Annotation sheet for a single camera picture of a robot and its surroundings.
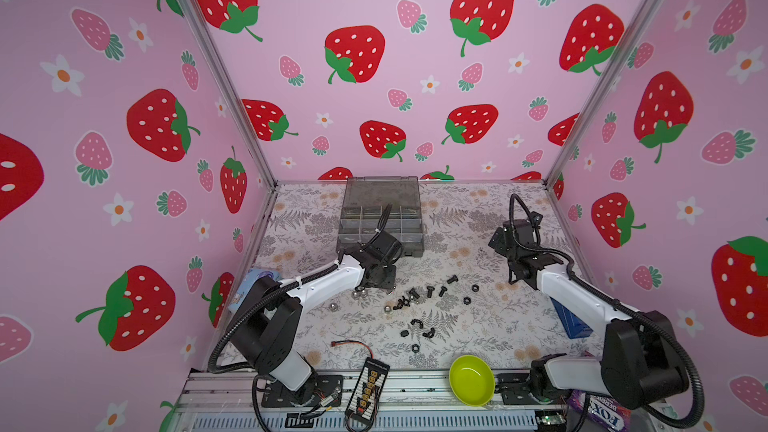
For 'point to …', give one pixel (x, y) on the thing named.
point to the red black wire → (339, 342)
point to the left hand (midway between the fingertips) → (387, 277)
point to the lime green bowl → (472, 380)
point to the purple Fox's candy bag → (604, 409)
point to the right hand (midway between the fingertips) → (510, 238)
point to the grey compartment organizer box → (364, 203)
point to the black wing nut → (430, 334)
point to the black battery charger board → (368, 389)
